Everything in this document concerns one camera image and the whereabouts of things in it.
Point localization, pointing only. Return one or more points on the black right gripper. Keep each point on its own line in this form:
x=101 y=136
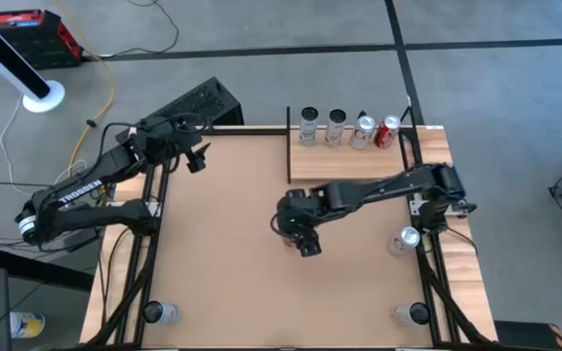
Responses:
x=295 y=214

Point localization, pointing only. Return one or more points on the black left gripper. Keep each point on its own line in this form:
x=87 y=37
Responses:
x=173 y=139

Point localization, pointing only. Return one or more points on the white Arctic Vibe Celsius can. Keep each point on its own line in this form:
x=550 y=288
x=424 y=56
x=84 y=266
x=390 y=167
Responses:
x=164 y=314
x=308 y=131

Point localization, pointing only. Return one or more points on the white Peach Vibe Celsius can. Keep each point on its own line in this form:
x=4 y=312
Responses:
x=408 y=316
x=334 y=134

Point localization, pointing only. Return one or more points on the silver Diet Coke can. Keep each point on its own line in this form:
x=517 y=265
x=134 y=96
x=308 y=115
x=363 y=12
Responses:
x=403 y=241
x=361 y=134

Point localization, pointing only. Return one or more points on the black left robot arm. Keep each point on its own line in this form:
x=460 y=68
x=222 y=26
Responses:
x=78 y=192

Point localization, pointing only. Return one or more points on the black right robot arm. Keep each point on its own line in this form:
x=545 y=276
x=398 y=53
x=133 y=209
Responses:
x=388 y=187

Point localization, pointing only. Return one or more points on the red and black toolbox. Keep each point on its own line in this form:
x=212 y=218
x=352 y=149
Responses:
x=37 y=44

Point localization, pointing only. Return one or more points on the white black pole stand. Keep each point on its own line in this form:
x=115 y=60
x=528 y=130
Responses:
x=3 y=56

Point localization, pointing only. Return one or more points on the black case with orange stripes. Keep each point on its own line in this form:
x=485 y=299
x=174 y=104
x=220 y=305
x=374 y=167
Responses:
x=530 y=337

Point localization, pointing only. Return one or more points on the black aluminium rig frame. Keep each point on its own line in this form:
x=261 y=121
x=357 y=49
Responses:
x=242 y=131

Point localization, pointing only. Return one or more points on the wooden shelf with black frame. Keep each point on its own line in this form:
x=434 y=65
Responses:
x=344 y=166

